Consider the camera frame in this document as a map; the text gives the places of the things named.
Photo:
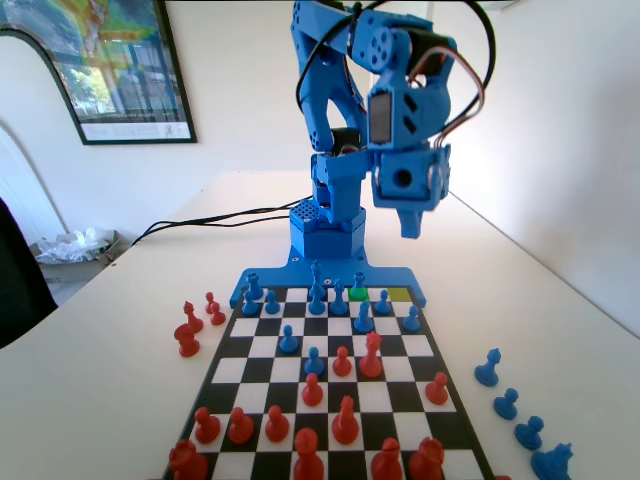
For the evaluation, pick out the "blue gripper cube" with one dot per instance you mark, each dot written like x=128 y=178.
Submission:
x=407 y=192

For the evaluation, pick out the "blue rook chess piece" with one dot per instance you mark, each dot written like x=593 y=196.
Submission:
x=358 y=289
x=253 y=287

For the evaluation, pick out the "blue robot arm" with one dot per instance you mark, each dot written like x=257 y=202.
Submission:
x=320 y=100

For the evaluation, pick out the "blue pawn chess piece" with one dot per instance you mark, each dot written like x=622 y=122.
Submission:
x=506 y=406
x=314 y=364
x=411 y=320
x=529 y=434
x=382 y=304
x=315 y=304
x=287 y=342
x=270 y=304

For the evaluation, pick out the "blue king chess piece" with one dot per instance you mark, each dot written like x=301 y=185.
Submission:
x=315 y=272

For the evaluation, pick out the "red pawn chess piece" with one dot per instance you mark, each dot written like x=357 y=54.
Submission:
x=217 y=315
x=206 y=427
x=342 y=364
x=240 y=428
x=210 y=303
x=312 y=392
x=276 y=426

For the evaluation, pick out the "red knight chess piece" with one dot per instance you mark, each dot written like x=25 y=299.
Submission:
x=345 y=422

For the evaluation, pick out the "captured red chess pieces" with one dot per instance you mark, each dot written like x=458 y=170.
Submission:
x=187 y=342

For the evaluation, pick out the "blue queen chess piece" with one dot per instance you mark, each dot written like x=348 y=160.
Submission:
x=552 y=464

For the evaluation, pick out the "blue base mounting plate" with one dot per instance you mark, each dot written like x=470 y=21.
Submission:
x=280 y=272

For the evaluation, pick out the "black white chessboard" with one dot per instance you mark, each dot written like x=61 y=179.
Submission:
x=250 y=372

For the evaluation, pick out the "cardboard box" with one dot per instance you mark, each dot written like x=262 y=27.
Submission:
x=112 y=245

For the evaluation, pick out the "black framed map poster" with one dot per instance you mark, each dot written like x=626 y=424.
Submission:
x=125 y=75

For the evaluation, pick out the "crumpled white paper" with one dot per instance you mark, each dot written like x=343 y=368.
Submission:
x=70 y=245

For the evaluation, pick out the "black chair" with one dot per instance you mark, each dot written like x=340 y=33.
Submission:
x=22 y=280

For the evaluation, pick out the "white curved panel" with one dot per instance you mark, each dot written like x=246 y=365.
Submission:
x=20 y=100

